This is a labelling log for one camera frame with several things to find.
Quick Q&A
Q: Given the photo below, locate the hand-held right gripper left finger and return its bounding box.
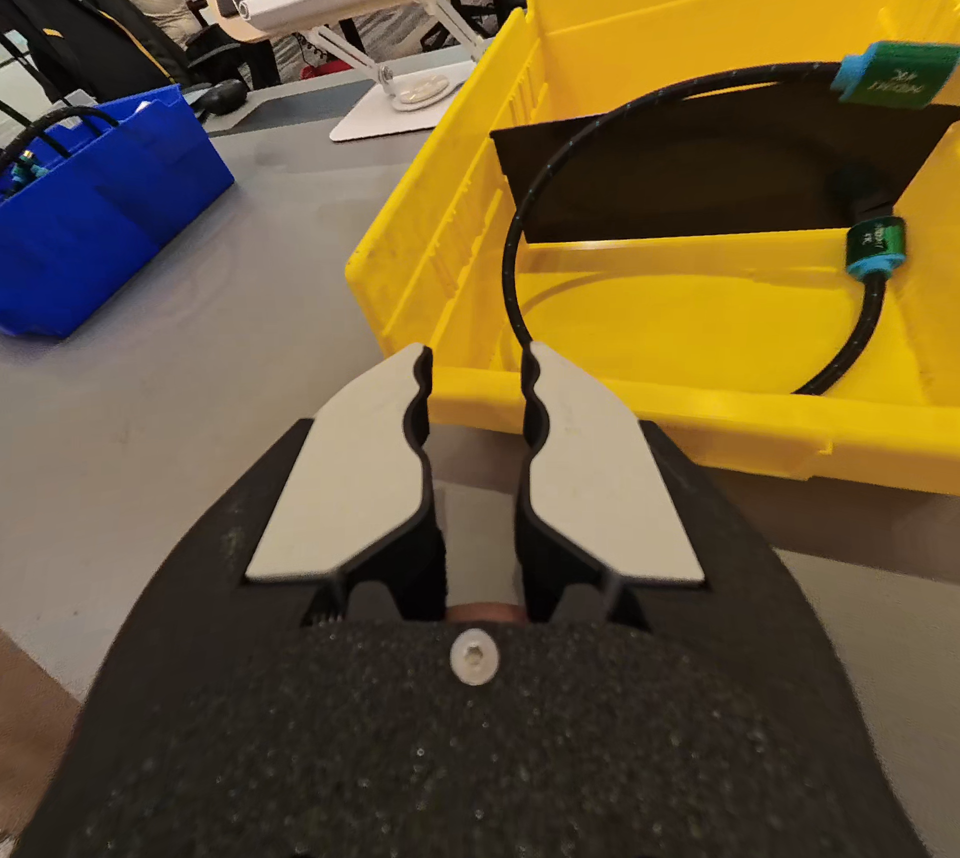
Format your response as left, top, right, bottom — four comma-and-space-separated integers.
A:
244, 342, 447, 622

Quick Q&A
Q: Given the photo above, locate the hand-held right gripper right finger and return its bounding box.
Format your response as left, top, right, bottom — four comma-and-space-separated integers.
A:
514, 340, 706, 623

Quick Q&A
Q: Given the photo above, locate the yellow plastic bin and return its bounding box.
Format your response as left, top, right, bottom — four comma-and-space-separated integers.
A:
345, 0, 960, 495

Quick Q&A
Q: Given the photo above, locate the blue plastic bin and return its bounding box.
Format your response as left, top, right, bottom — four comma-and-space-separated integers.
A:
0, 85, 235, 340

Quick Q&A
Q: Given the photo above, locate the black braided hdmi cable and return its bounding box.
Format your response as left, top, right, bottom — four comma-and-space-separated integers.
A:
501, 40, 960, 397
0, 106, 121, 199

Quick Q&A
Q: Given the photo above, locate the grey desk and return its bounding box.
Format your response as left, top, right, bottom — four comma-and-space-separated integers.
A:
0, 44, 960, 858

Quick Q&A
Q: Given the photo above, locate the black divider panel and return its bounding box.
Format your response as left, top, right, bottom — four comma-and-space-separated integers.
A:
489, 100, 960, 245

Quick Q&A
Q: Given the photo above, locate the white board stand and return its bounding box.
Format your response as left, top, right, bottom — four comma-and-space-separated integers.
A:
238, 0, 500, 142

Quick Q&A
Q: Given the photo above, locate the black computer mouse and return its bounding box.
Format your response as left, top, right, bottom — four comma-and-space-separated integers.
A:
191, 80, 249, 116

